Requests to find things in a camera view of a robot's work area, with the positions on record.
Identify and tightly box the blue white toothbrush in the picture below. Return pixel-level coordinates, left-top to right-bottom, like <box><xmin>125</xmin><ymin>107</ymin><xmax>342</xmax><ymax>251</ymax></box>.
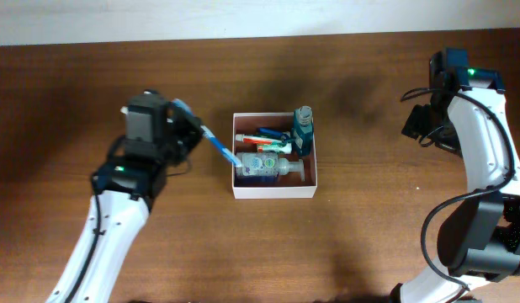
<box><xmin>170</xmin><ymin>98</ymin><xmax>242</xmax><ymax>167</ymax></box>

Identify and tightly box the green white Dettol soap bar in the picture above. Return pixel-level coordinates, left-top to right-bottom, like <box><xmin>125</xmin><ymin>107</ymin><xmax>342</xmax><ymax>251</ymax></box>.
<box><xmin>257</xmin><ymin>142</ymin><xmax>292</xmax><ymax>155</ymax></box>

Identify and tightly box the dark blue Dettol foam bottle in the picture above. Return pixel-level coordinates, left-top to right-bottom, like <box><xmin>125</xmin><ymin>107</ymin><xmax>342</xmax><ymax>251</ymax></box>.
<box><xmin>235</xmin><ymin>152</ymin><xmax>306</xmax><ymax>184</ymax></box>

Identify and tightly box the teal toothpaste tube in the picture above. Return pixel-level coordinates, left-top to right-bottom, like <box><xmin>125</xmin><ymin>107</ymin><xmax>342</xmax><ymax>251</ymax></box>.
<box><xmin>235</xmin><ymin>134</ymin><xmax>288</xmax><ymax>146</ymax></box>

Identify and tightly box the teal Listerine mouthwash bottle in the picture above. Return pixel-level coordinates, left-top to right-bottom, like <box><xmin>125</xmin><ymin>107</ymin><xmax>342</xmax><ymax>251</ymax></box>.
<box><xmin>291</xmin><ymin>106</ymin><xmax>314</xmax><ymax>157</ymax></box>

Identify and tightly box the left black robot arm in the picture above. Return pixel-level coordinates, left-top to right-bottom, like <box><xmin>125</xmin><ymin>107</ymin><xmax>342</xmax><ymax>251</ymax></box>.
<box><xmin>48</xmin><ymin>90</ymin><xmax>202</xmax><ymax>302</ymax></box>

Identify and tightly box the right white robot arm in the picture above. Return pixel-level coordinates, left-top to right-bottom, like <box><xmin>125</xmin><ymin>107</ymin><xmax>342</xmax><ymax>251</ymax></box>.
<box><xmin>389</xmin><ymin>66</ymin><xmax>520</xmax><ymax>302</ymax></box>

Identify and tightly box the white open cardboard box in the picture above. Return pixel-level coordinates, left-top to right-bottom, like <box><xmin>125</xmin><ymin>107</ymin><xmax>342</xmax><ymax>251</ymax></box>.
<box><xmin>231</xmin><ymin>112</ymin><xmax>318</xmax><ymax>199</ymax></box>

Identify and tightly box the blue razor comb handle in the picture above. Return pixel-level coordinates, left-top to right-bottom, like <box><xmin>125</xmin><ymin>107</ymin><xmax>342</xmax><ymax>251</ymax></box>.
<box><xmin>257</xmin><ymin>128</ymin><xmax>292</xmax><ymax>141</ymax></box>

